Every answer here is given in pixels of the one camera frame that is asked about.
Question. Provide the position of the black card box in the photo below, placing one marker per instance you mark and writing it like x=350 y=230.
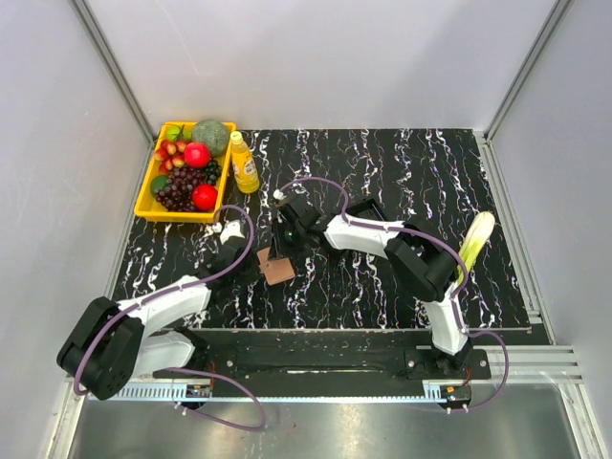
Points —
x=368 y=209

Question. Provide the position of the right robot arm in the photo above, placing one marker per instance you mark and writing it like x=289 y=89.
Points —
x=424 y=268

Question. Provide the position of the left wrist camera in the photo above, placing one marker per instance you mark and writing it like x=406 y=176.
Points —
x=232 y=229

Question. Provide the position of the dark purple grape bunch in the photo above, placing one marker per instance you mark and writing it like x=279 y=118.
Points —
x=177 y=195

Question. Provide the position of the yellow juice bottle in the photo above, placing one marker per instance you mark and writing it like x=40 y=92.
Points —
x=244 y=168

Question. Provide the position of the pink leather card holder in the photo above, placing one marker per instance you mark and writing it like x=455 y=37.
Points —
x=275 y=271

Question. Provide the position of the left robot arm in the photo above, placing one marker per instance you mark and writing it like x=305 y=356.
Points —
x=115 y=341

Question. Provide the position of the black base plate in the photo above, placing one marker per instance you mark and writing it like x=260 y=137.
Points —
x=331 y=363

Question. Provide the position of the small black grape bunch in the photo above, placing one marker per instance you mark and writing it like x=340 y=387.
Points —
x=212 y=172

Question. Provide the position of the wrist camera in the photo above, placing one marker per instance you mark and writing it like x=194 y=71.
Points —
x=279 y=204
x=232 y=229

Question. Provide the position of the red pomegranate upper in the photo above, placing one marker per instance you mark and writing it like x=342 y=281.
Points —
x=197 y=155

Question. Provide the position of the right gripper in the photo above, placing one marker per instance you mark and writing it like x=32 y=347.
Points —
x=277 y=227

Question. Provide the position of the green melon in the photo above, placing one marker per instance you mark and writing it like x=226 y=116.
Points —
x=214 y=134

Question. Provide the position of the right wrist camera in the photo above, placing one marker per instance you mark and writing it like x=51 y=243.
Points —
x=279 y=204

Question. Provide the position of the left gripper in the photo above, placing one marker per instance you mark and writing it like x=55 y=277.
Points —
x=254 y=273

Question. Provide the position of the red pomegranate lower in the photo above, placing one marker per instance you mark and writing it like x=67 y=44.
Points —
x=204 y=197

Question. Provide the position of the small red fruit bunch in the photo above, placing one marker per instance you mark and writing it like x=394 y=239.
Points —
x=169 y=156

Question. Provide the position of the red pomegranate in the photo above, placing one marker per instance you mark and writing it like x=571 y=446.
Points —
x=204 y=197
x=197 y=155

